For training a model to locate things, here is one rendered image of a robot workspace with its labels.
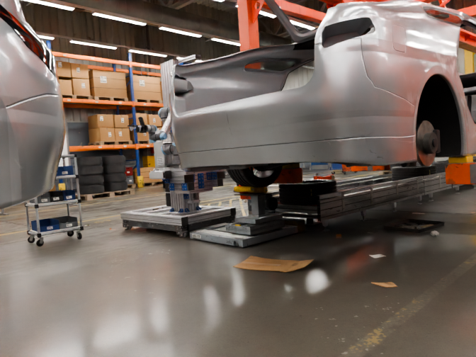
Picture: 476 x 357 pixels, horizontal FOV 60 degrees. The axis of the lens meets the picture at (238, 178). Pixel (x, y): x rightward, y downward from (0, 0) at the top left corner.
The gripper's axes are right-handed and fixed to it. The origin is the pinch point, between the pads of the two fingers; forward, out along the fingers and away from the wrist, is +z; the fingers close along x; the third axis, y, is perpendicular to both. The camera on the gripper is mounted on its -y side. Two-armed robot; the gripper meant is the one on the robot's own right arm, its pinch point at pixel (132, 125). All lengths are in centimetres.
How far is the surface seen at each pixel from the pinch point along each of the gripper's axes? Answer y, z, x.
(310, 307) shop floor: 92, 112, -240
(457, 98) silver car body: -32, -23, -294
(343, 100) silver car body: -21, 99, -245
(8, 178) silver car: 13, 255, -199
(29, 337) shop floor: 108, 198, -122
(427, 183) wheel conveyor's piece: 62, -335, -255
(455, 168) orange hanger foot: 19, -37, -298
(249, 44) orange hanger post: -97, -103, -76
